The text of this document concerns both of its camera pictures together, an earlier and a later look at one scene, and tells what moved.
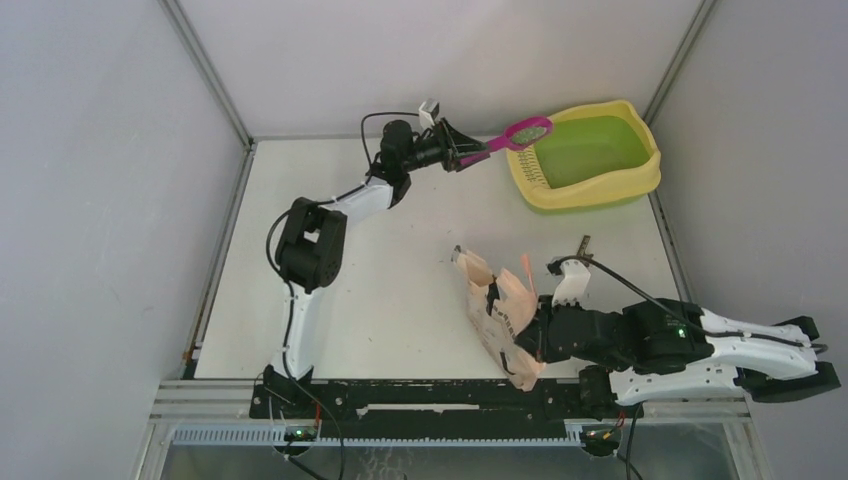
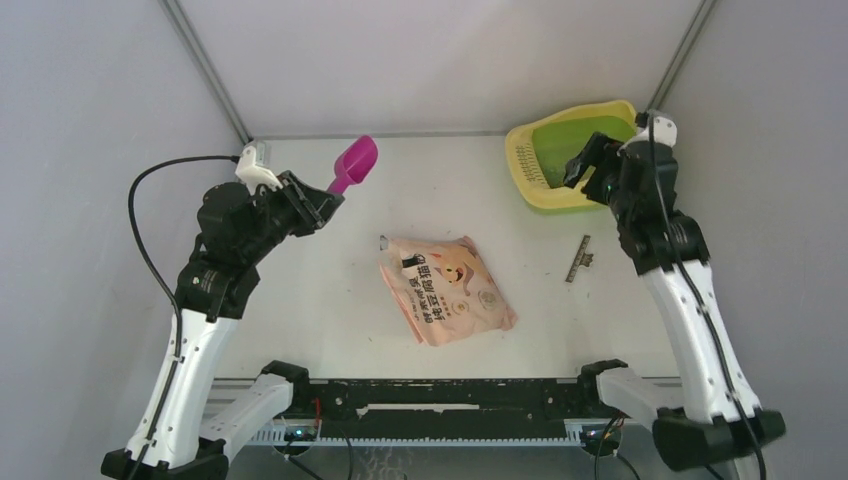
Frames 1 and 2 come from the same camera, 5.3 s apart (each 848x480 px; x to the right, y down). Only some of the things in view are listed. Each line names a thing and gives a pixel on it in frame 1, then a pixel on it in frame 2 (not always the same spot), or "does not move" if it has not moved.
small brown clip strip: [582, 249] does not move
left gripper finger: [464, 145] -> [313, 207]
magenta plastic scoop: [518, 135] -> [354, 163]
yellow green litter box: [596, 159] does not move
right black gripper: [530, 337] -> [600, 152]
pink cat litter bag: [501, 308] -> [447, 289]
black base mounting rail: [360, 404] does not move
